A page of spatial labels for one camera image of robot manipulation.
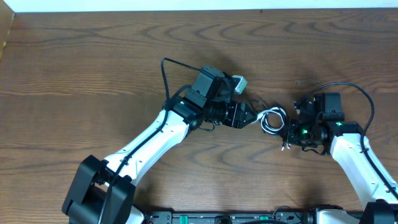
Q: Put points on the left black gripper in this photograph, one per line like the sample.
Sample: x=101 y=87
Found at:
x=235 y=116

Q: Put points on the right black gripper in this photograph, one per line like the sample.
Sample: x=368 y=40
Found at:
x=290 y=137

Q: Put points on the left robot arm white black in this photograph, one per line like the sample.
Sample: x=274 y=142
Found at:
x=102 y=191

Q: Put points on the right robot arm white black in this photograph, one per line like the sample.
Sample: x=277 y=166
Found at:
x=322 y=129

